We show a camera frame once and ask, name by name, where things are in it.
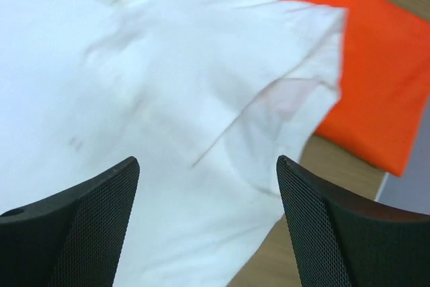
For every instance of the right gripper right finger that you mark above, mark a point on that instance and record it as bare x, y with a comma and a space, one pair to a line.
342, 239

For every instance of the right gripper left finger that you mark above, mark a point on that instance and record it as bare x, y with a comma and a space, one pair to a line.
72, 238

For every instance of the white t-shirt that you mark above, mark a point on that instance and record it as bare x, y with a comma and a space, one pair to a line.
206, 94

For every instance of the orange folded t-shirt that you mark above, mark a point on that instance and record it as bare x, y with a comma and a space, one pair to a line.
385, 83

